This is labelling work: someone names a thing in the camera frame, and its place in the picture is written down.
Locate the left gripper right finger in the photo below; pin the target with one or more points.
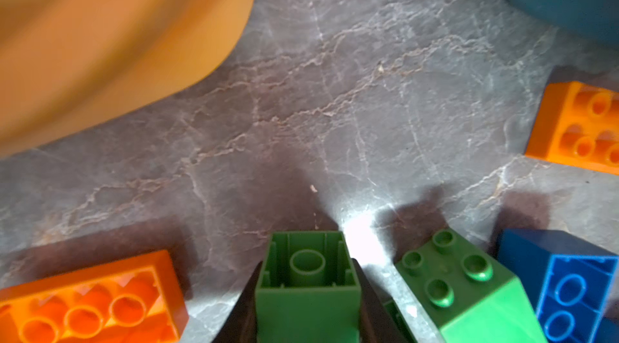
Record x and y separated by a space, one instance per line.
375 324

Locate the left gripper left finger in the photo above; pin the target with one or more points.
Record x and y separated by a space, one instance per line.
241 325

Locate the green lego cluster top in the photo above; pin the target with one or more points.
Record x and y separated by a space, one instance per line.
308 289

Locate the green lego cluster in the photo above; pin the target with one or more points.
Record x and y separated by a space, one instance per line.
468 295
308 289

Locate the orange lego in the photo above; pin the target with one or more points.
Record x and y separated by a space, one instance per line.
577 125
130 300

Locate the green long lego centre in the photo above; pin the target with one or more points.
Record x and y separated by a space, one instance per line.
394 312

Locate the green lego cluster right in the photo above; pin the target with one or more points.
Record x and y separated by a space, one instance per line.
468 295

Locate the blue lego upper right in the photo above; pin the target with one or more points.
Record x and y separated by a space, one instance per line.
566 279

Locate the yellow rectangular container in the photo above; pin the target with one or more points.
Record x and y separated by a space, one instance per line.
67 65

